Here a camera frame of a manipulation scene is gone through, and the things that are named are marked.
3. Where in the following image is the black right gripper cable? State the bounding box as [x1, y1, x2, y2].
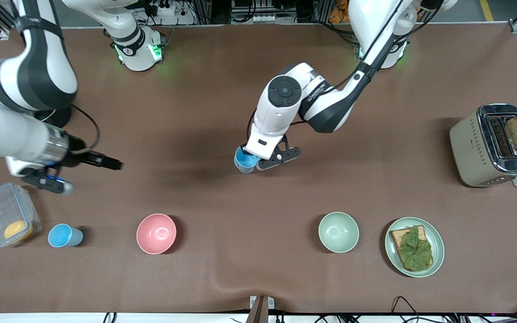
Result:
[70, 104, 101, 156]

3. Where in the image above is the green lettuce leaf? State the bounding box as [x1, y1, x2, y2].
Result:
[397, 226, 433, 271]

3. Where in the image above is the black looped cable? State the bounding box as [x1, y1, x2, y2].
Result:
[391, 296, 426, 323]

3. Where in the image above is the orange round food piece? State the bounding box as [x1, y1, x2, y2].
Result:
[4, 220, 34, 242]

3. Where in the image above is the brown bread slice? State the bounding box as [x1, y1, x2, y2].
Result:
[390, 225, 434, 272]

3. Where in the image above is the beige chrome toaster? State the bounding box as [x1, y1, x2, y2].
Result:
[449, 104, 517, 188]

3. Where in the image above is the pale green bowl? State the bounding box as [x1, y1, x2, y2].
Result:
[318, 212, 360, 253]

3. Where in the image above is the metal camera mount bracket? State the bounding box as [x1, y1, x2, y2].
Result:
[250, 295, 275, 323]

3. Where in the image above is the pile of orange buns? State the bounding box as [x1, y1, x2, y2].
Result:
[329, 0, 351, 24]

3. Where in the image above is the black cylindrical container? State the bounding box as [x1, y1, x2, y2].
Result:
[34, 107, 72, 129]

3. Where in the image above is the pink bowl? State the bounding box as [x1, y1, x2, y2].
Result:
[136, 213, 177, 255]

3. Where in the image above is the pale green plate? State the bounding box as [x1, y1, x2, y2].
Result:
[385, 217, 445, 278]

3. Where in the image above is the white power strip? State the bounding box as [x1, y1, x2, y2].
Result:
[149, 0, 177, 17]

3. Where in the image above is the brown table cover mat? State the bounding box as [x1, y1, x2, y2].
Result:
[0, 23, 517, 314]

